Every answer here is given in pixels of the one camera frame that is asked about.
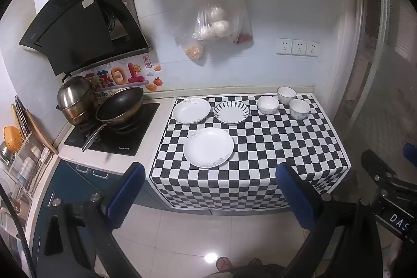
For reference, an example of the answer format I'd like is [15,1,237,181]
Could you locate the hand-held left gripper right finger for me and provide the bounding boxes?
[276,163,392,278]

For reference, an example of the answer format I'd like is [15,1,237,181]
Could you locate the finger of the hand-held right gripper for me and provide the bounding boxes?
[403,143,417,168]
[361,149,398,188]

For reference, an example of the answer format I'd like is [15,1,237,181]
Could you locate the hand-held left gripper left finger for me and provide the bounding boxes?
[33,162,146,278]

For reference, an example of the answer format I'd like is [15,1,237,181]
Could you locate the white bowl blue dots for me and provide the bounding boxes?
[289,99,310,120]

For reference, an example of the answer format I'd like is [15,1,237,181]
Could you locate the white bowl dark rim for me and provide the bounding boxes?
[277,87,297,104]
[257,96,280,115]

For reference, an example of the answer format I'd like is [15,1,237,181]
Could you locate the black gas stove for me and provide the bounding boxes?
[64,101,160,157]

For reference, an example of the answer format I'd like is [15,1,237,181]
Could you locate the black white checkered tablecloth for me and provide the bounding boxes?
[148,94,352,211]

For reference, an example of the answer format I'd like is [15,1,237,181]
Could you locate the black wok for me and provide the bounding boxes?
[81,87,144,153]

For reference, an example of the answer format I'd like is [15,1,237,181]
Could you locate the glass sliding door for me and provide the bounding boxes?
[339,0,417,171]

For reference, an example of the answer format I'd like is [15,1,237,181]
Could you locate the large white plate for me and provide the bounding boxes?
[183,127,235,168]

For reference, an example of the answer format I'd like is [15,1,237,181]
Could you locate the white plate floral edge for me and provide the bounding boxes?
[172,97,212,125]

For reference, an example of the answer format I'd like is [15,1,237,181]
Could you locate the wooden cutting board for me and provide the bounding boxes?
[24,109,59,155]

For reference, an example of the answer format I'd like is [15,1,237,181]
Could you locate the white plate black striped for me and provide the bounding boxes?
[214,100,250,125]

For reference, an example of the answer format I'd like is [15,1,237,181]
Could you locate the steel steamer pot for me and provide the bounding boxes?
[56,74,99,126]

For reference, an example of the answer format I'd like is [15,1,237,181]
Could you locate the orange plastic basket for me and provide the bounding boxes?
[3,126,26,153]

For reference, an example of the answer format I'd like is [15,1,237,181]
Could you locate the plastic bag orange contents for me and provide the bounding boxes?
[173,26,206,62]

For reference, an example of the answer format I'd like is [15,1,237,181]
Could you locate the black range hood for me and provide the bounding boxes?
[19,0,150,77]

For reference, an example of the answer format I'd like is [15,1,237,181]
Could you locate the plastic bag red contents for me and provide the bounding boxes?
[233,0,254,45]

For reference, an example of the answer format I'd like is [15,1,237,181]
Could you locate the plastic bag white buns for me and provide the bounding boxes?
[192,0,241,41]

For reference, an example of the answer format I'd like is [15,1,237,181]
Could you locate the wire dish rack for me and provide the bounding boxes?
[0,133,54,226]

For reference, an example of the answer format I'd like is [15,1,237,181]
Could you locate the colourful wall sticker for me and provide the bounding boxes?
[78,55,163,97]

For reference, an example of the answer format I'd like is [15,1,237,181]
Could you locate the white wall socket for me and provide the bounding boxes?
[292,40,307,56]
[276,38,293,55]
[306,41,321,57]

